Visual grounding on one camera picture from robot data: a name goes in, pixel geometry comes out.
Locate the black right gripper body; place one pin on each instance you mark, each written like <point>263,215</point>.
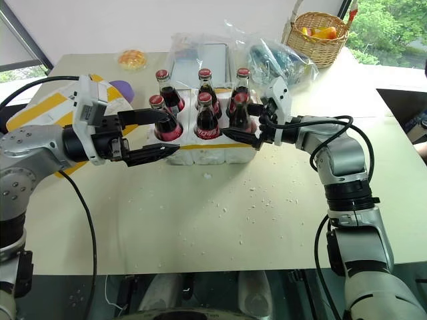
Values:
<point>268,120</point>

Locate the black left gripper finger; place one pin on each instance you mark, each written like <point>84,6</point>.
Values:
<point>143,116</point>
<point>150,154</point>

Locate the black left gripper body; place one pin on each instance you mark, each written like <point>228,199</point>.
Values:
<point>108,140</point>

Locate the glass cola bottle red cap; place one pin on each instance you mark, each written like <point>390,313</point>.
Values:
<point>243,74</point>
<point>163,76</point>
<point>205,75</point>
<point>207,120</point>
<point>168,128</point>
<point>241,113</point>

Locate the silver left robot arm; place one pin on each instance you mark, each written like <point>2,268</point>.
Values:
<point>30,146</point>

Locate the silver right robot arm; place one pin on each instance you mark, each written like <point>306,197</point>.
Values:
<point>347,156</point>

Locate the white foam crate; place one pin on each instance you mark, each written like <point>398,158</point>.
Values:
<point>210,155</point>

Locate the clear plastic box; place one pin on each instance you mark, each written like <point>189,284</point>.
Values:
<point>181,41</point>

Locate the purple round object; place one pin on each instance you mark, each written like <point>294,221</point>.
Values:
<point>124,89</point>

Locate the clear bag with blue items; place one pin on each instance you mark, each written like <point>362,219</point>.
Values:
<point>283,60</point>

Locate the bread in plastic wrap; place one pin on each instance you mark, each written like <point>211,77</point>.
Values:
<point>132,59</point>

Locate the silver metal tray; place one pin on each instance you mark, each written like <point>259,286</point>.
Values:
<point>207,63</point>

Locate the orange fruit pieces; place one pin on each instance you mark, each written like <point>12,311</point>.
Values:
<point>322,33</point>

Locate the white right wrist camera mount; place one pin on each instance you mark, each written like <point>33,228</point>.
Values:
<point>280,93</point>

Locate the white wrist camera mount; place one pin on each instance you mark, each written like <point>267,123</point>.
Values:
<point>87,96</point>
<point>280,93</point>

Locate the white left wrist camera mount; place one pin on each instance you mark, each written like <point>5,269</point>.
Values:
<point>87,96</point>

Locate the black window frame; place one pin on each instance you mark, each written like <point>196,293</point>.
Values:
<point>25,31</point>

